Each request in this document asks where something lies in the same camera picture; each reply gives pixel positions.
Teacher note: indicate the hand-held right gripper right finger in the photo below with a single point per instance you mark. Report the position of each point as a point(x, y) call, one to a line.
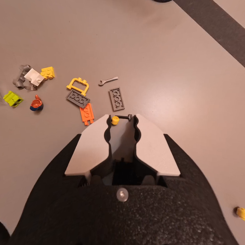
point(157, 149)

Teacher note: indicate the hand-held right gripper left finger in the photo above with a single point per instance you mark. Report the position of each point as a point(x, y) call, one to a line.
point(88, 149)

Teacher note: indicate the yellow round lego piece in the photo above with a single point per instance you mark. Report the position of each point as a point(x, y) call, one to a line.
point(115, 120)

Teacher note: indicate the black lego tool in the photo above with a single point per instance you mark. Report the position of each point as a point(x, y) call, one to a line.
point(124, 116)

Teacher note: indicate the yellow lego brick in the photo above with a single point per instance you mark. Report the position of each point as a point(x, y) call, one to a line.
point(47, 72)

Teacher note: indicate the white lego bracket piece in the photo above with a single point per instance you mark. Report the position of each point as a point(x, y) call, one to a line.
point(34, 76)

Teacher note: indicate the orange lego clip plate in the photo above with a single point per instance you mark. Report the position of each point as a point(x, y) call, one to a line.
point(87, 113)

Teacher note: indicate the dark grey lego plate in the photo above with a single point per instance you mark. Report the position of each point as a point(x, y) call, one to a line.
point(77, 98)
point(117, 99)

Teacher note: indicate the orange blue lego cap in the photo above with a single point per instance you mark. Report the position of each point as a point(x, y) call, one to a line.
point(36, 104)

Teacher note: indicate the grey lego wrench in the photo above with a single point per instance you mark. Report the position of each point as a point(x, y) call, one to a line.
point(109, 80)

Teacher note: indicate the clear round lego piece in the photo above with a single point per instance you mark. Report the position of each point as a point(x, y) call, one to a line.
point(30, 87)

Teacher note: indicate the lime green lego brick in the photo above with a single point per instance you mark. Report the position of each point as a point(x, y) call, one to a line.
point(12, 97)

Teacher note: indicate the grey lego connector piece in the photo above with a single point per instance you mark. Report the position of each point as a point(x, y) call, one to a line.
point(20, 78)

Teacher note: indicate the yellow lego frame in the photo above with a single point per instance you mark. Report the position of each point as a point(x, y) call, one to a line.
point(71, 84)

